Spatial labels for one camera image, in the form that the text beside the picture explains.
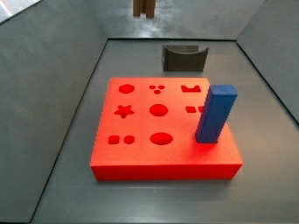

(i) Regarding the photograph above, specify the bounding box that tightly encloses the blue rectangular peg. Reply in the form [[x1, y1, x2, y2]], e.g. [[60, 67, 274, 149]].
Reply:
[[195, 85, 239, 144]]

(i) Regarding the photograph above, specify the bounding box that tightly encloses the red shape-sorting block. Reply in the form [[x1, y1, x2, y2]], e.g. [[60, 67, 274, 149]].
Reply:
[[90, 77, 243, 181]]

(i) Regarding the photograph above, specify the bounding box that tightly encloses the brown three-prong object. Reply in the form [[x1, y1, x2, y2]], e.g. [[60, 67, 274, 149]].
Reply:
[[134, 0, 157, 18]]

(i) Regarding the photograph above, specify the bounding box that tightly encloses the black curved fixture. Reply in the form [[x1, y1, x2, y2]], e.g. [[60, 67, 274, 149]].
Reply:
[[163, 45, 210, 72]]

